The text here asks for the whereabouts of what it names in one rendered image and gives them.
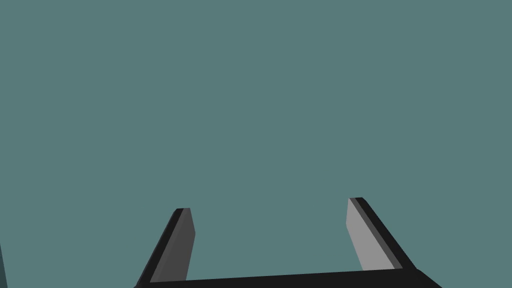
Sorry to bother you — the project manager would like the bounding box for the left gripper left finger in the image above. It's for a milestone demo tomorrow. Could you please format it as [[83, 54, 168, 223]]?
[[137, 207, 197, 285]]

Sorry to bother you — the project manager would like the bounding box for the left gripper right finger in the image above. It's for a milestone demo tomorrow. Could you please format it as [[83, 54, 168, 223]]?
[[345, 196, 417, 272]]

